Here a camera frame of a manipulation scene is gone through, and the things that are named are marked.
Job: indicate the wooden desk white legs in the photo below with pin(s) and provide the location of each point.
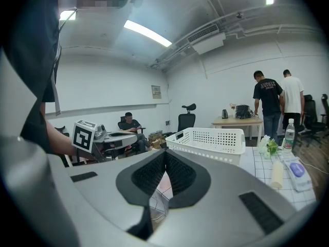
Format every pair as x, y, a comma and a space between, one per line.
236, 122

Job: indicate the steel kettle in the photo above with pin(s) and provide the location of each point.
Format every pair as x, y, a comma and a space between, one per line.
225, 114

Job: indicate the pink flower bouquet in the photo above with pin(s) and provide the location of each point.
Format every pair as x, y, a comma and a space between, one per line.
233, 106

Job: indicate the wall notice sign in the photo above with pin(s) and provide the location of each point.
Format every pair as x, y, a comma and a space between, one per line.
156, 92

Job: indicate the person's black clothing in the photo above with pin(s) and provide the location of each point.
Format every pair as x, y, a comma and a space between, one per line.
30, 60

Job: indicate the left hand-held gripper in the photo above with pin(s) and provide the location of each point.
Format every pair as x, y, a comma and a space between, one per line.
83, 136

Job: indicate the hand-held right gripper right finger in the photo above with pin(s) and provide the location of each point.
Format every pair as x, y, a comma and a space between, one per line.
218, 210

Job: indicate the clear water bottle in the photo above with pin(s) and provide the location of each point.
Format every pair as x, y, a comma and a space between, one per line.
289, 138

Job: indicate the person's left forearm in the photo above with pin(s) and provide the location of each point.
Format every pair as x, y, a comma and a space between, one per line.
60, 140

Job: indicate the cream cylinder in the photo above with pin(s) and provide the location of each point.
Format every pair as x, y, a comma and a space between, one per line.
277, 175

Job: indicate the white plastic basket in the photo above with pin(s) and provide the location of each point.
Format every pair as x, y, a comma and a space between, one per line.
218, 150

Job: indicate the ceiling air conditioner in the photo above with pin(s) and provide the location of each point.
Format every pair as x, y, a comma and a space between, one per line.
208, 40

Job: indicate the white wipes packet purple label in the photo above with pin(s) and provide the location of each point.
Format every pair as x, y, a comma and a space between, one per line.
298, 174

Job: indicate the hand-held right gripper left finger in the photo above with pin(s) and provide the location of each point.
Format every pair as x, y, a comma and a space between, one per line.
102, 194

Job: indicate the black bag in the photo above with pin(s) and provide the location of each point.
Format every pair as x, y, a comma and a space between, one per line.
244, 111

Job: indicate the black office chair with headrest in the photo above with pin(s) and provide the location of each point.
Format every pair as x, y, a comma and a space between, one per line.
186, 121

